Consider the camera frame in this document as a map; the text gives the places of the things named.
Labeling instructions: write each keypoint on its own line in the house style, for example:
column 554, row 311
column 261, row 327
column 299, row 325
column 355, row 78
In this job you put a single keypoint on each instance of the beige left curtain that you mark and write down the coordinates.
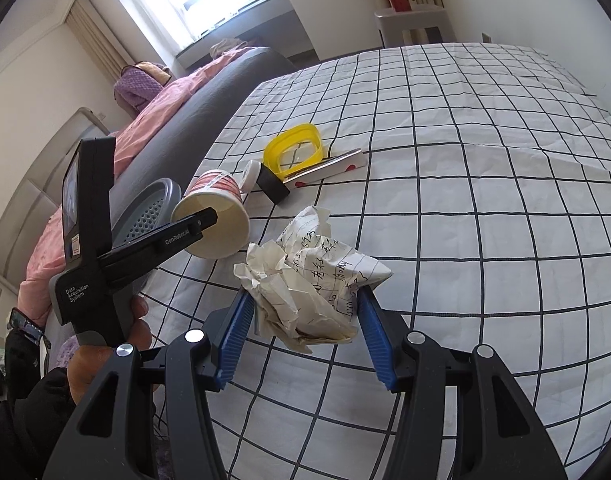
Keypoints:
column 98, row 40

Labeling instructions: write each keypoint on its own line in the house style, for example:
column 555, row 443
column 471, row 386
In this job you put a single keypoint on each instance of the grey plastic stool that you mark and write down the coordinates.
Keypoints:
column 391, row 24

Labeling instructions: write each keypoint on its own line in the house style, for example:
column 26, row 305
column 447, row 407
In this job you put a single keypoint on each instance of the black wrist watch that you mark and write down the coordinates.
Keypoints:
column 32, row 326

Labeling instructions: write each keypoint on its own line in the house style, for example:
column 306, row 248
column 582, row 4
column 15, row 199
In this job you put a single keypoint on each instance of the beige headboard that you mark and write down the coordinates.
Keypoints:
column 39, row 195

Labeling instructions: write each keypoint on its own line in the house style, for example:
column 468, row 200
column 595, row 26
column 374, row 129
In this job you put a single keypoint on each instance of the white paper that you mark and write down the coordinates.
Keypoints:
column 305, row 283

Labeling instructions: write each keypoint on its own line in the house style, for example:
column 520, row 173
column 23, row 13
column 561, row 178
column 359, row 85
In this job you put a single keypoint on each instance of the paper cup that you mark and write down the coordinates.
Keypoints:
column 216, row 189

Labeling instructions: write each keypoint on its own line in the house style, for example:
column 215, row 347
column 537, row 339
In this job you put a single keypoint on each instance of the black bottle white cap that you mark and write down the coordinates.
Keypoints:
column 257, row 175

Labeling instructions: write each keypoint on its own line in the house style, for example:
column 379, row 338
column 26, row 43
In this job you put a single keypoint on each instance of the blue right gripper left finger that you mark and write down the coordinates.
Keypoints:
column 232, row 325

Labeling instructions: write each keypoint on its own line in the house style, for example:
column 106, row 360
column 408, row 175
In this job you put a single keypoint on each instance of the white grid bed sheet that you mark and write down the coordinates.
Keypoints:
column 487, row 192

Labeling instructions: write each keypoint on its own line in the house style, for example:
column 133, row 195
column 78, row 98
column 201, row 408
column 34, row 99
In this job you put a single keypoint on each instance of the white red flat box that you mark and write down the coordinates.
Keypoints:
column 327, row 168

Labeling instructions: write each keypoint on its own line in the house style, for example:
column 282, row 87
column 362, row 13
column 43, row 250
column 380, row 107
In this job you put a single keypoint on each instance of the left hand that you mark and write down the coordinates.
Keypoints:
column 87, row 361

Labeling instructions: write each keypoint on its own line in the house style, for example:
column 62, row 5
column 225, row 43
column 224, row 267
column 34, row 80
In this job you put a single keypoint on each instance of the grey perforated trash bin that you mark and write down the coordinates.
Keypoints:
column 149, row 210

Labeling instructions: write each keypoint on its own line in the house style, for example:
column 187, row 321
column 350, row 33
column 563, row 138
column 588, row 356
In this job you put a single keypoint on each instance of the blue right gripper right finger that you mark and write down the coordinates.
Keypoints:
column 373, row 326

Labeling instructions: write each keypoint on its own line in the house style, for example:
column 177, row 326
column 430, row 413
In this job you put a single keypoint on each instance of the beige clothes on sill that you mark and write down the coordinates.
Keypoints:
column 226, row 45

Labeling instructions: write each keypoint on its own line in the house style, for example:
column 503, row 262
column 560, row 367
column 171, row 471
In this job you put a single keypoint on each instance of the purple pillow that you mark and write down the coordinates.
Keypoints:
column 135, row 89

